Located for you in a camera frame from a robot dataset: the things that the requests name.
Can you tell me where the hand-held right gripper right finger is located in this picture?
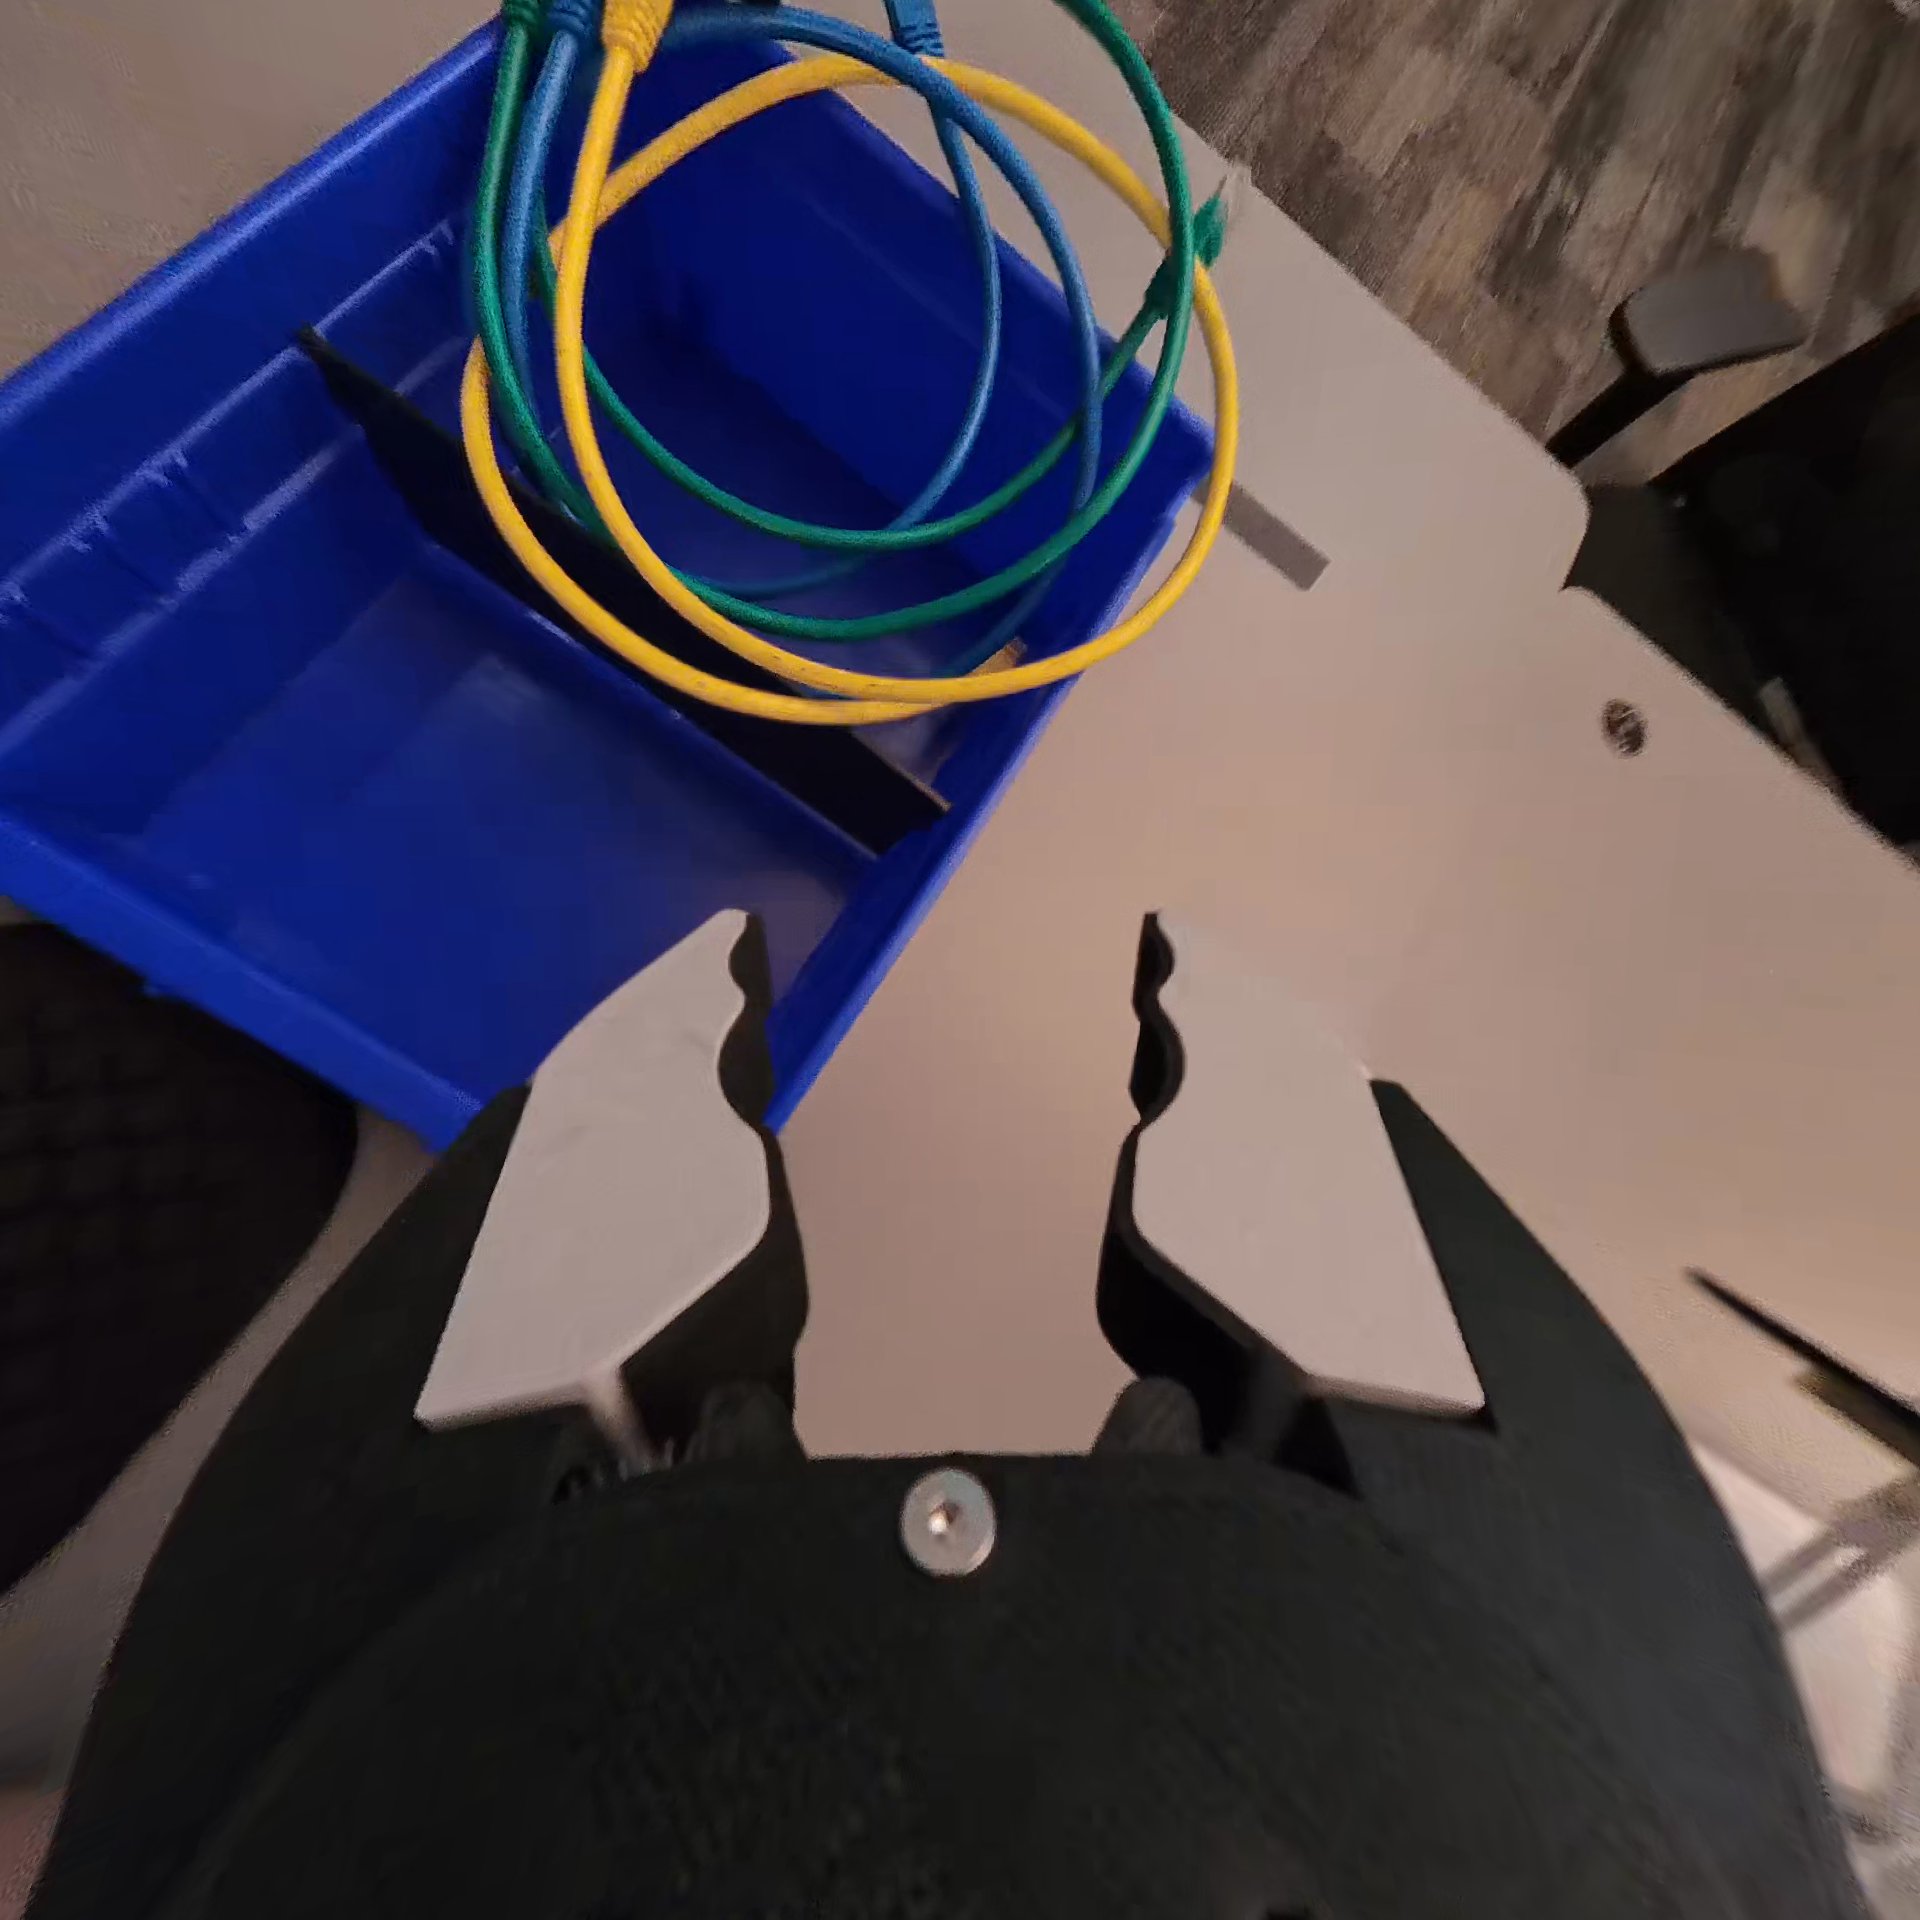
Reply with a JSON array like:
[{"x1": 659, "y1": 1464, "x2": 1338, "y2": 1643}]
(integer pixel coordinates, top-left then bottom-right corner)
[{"x1": 1094, "y1": 907, "x2": 1505, "y2": 1420}]

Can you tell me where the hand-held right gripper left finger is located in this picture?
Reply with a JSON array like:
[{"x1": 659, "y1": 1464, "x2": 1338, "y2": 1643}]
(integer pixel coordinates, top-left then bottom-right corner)
[{"x1": 411, "y1": 907, "x2": 817, "y2": 1427}]

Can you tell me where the blue plastic bin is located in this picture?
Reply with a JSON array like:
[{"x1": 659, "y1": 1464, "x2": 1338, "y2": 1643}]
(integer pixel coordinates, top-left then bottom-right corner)
[{"x1": 0, "y1": 17, "x2": 1220, "y2": 1153}]

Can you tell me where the green ethernet cable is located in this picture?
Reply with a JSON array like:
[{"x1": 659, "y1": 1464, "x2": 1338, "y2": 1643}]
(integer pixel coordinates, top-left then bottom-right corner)
[{"x1": 470, "y1": 0, "x2": 1235, "y2": 642}]

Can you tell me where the yellow ethernet cable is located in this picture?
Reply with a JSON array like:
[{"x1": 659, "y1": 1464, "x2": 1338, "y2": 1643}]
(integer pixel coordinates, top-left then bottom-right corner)
[{"x1": 458, "y1": 0, "x2": 1241, "y2": 730}]

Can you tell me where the blue ethernet cable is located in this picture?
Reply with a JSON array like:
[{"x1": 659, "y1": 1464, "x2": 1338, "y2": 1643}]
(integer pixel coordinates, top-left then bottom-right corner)
[{"x1": 502, "y1": 0, "x2": 1106, "y2": 606}]

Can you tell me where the black textured pad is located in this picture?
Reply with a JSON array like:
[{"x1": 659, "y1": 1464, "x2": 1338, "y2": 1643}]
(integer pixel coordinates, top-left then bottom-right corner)
[{"x1": 0, "y1": 918, "x2": 361, "y2": 1596}]

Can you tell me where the grey tape strip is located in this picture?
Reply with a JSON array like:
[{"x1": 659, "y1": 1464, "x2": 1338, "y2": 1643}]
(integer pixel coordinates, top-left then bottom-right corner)
[{"x1": 1218, "y1": 482, "x2": 1333, "y2": 590}]

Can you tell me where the black office chair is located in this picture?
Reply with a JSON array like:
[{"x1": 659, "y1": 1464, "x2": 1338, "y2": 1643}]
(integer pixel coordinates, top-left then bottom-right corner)
[{"x1": 1545, "y1": 316, "x2": 1920, "y2": 845}]

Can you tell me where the black chair armrest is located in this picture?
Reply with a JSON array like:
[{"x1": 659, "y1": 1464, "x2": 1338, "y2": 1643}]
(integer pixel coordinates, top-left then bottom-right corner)
[{"x1": 1610, "y1": 246, "x2": 1813, "y2": 380}]

